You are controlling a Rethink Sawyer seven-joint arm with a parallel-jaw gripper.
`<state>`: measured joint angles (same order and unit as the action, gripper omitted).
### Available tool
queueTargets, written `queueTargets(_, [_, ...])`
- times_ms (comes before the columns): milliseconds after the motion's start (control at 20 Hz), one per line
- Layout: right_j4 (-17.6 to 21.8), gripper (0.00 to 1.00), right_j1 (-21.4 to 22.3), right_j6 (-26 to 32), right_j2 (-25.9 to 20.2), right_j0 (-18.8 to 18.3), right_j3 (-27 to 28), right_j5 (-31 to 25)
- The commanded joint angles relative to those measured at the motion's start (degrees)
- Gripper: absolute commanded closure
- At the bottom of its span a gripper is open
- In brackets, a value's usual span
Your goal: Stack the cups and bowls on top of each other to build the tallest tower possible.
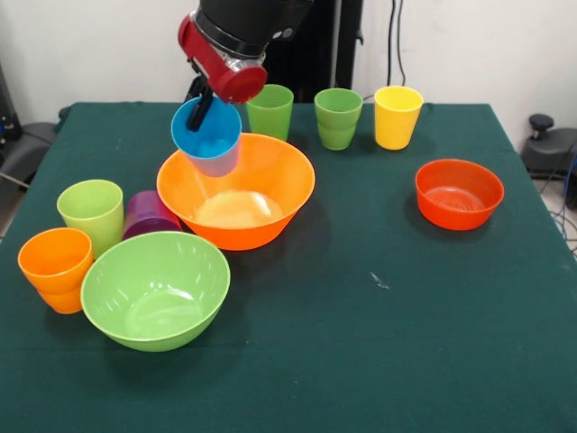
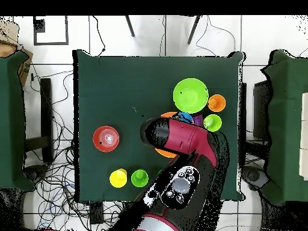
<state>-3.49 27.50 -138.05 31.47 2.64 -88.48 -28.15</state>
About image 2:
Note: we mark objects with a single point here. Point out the large orange bowl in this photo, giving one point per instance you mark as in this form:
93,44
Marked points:
166,154

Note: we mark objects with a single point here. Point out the blue cup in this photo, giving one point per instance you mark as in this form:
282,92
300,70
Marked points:
186,117

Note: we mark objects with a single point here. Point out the purple cup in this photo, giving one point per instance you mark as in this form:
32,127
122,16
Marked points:
198,119

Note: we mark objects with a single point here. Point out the large green bowl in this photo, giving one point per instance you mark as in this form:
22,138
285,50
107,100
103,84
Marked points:
190,95

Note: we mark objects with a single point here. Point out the red bowl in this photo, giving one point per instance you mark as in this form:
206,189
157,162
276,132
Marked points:
106,138

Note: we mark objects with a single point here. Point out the lime green cup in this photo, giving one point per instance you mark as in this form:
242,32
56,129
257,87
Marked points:
213,122

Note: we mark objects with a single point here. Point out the yellow cup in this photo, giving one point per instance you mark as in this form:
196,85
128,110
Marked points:
118,179

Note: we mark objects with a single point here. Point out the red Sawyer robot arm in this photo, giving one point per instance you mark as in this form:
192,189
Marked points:
187,139

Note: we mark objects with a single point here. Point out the dark green tablecloth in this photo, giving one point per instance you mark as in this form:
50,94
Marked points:
108,84

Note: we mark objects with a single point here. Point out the orange cup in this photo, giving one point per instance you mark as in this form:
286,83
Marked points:
216,103

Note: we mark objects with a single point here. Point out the black floor stand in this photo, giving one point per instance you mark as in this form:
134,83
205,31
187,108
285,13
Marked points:
46,108
243,108

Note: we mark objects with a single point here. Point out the black power box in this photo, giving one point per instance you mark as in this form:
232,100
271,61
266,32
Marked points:
96,213

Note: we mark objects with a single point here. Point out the dark tripod leg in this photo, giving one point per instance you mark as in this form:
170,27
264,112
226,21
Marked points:
194,30
130,26

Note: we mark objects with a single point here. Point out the grey black device base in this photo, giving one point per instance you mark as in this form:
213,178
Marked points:
36,172
253,175

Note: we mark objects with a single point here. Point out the green cloth side table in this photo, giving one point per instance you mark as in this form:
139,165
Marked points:
286,144
12,120

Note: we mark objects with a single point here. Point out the cardboard box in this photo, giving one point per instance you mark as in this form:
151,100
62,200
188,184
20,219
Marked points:
25,69

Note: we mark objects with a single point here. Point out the black square frame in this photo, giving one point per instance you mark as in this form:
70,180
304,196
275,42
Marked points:
50,43

